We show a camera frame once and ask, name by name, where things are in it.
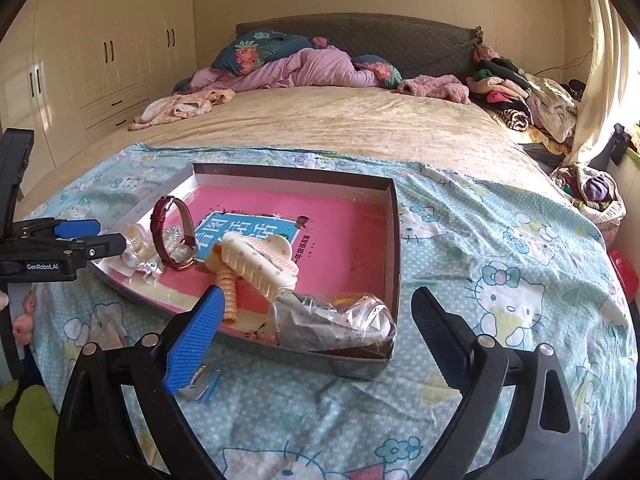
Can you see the red bag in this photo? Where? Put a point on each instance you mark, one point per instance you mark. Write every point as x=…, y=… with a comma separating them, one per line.
x=625, y=272

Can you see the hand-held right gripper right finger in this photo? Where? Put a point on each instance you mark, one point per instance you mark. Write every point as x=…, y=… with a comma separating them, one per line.
x=440, y=332

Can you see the person's left hand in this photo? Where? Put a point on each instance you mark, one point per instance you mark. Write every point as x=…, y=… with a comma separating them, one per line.
x=24, y=312

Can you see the pink fuzzy garment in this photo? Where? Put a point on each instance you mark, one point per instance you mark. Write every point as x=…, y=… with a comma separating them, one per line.
x=440, y=87

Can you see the peach garment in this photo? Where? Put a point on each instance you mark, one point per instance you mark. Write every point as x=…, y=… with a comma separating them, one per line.
x=175, y=107

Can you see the grey padded headboard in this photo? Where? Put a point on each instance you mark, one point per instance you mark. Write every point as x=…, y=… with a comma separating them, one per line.
x=400, y=40

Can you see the beige bed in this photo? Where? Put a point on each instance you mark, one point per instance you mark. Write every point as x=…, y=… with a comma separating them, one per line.
x=310, y=115

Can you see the person's left forearm green sleeve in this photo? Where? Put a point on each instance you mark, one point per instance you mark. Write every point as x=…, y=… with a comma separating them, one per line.
x=35, y=420

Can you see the cream wardrobe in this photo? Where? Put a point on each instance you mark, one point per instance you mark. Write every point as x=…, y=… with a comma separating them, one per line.
x=100, y=35

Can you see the cream curtain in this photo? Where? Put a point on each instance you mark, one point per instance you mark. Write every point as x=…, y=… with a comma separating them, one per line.
x=600, y=60

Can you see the cartoon cat blanket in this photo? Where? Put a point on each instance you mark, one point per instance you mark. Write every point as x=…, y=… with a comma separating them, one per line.
x=500, y=320

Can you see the pink book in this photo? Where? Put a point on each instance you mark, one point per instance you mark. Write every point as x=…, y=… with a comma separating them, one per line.
x=345, y=250

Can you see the blue metal clip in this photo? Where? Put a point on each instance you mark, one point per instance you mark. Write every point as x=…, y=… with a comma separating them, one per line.
x=205, y=385

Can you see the small heap of clothes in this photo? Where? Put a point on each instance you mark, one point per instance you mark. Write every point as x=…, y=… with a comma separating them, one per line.
x=595, y=190

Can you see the large floral pillow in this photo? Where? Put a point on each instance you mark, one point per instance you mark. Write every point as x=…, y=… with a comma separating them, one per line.
x=250, y=50

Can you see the pink quilt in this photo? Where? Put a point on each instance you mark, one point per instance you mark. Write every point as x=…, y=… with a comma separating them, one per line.
x=310, y=70

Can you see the cream dotted hair claw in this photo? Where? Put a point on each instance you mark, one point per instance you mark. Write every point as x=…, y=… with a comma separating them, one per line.
x=260, y=260

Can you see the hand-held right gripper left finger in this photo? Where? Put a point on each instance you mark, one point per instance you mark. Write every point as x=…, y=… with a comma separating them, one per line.
x=192, y=342

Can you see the clear plastic bag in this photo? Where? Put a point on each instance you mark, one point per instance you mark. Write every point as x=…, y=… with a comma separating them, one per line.
x=325, y=325

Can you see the grey cardboard box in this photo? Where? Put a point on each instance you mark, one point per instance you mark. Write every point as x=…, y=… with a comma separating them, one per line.
x=360, y=360

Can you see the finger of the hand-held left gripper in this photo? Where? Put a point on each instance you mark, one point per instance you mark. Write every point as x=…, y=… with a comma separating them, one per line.
x=75, y=229
x=102, y=248

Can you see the pile of clothes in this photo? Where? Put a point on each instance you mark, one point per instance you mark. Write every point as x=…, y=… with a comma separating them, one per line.
x=525, y=100

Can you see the small floral pillow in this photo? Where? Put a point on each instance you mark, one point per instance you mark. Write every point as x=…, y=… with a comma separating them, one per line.
x=382, y=72

